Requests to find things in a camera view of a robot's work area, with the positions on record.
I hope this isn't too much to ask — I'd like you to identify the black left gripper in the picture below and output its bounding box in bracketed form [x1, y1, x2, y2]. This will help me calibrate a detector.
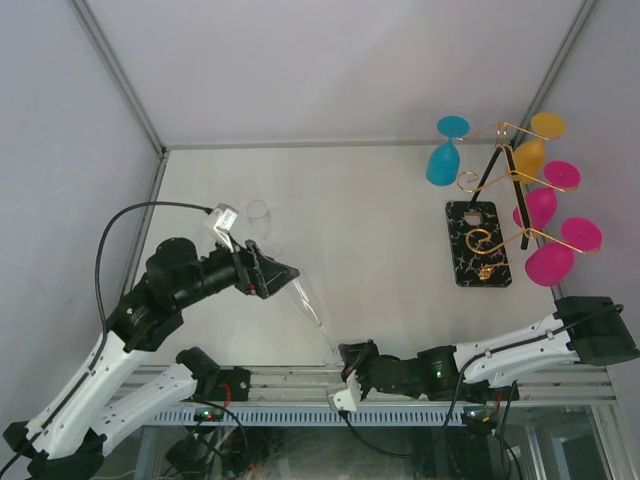
[176, 229, 300, 307]

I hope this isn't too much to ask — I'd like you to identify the clear champagne flute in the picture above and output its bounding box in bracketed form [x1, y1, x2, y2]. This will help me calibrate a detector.
[246, 200, 283, 259]
[286, 271, 342, 367]

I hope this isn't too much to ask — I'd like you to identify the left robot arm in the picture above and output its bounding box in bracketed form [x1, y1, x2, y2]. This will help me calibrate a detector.
[3, 238, 300, 479]

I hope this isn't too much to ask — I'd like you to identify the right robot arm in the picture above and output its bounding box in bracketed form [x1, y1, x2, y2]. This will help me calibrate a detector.
[327, 296, 639, 412]

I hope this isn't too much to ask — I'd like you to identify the cyan wine glass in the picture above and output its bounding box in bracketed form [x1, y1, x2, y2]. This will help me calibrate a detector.
[425, 115, 470, 187]

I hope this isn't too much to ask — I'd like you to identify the lower pink wine glass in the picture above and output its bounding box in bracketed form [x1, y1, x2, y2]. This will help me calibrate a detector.
[525, 217, 603, 287]

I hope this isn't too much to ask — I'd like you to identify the pink wine glass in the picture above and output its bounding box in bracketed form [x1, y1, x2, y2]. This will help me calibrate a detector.
[525, 160, 581, 231]
[525, 217, 603, 287]

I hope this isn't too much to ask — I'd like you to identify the upper pink wine glass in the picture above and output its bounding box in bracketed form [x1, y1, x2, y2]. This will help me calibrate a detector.
[525, 160, 581, 231]

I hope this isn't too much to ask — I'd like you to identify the yellow wine glass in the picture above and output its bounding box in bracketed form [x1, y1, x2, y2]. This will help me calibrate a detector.
[514, 112, 566, 184]

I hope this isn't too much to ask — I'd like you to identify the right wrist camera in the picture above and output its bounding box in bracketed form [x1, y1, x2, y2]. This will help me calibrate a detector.
[326, 382, 361, 412]

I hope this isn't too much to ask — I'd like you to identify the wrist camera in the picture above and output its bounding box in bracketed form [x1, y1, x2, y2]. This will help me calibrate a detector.
[326, 382, 361, 412]
[204, 203, 238, 252]

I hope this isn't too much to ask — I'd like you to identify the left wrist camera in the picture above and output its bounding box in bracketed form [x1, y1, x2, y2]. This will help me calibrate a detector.
[204, 203, 238, 252]

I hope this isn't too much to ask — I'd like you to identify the aluminium front frame rail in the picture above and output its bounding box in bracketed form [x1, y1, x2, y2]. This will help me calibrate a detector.
[119, 363, 616, 404]

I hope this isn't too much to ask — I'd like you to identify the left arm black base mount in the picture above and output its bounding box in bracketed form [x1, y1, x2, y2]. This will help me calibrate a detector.
[196, 366, 251, 405]

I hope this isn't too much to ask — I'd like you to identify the left camera black cable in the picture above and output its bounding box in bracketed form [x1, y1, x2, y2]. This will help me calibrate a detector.
[0, 201, 211, 461]

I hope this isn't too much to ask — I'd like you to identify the camera black cable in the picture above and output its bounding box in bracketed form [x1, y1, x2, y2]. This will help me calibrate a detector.
[339, 304, 626, 459]
[0, 201, 211, 461]

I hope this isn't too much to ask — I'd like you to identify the blue slotted cable duct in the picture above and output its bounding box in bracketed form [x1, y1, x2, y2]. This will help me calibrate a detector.
[129, 403, 474, 427]

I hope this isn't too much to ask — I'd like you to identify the gold wire wine glass rack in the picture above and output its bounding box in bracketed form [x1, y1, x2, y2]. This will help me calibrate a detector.
[444, 119, 599, 290]

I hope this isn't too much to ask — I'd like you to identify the right camera black cable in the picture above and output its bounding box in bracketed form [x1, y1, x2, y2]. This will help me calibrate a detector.
[339, 304, 626, 459]

